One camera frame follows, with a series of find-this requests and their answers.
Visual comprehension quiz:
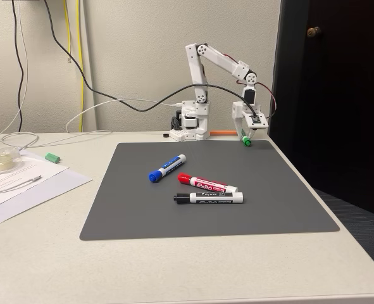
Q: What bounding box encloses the yellow cable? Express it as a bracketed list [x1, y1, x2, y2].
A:
[63, 0, 73, 64]
[75, 0, 85, 132]

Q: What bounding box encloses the green Expo marker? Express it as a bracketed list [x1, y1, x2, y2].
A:
[240, 128, 252, 148]

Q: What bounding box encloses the thin black cable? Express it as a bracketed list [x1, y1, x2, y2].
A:
[11, 0, 27, 132]

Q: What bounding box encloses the looped thin white cable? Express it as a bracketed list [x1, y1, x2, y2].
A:
[0, 129, 112, 150]

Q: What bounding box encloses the red arm wire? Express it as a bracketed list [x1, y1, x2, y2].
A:
[255, 81, 278, 120]

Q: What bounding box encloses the white base block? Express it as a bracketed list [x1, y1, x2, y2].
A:
[169, 129, 187, 142]

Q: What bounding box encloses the blank paper sheet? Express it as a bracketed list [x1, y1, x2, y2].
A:
[0, 167, 93, 226]

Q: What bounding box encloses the red Expo marker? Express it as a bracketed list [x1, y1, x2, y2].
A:
[177, 172, 239, 193]

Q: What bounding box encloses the orange strip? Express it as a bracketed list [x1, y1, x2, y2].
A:
[210, 129, 240, 137]

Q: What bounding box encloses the printed paper sheet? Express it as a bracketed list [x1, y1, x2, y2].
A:
[0, 149, 70, 196]

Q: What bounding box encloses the thick black cable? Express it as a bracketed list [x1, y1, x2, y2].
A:
[43, 0, 260, 123]

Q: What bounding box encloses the dark door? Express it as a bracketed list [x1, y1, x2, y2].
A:
[267, 0, 374, 220]

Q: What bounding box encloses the black Expo marker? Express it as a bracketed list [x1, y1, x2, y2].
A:
[173, 191, 244, 205]

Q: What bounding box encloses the blue Expo marker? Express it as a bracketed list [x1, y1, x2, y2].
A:
[147, 154, 187, 184]

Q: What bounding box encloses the white charging cable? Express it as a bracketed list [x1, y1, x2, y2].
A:
[0, 175, 43, 196]

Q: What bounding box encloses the grey mat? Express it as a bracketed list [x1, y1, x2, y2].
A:
[79, 139, 341, 241]

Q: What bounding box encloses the white camera box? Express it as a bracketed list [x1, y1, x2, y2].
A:
[244, 113, 269, 130]

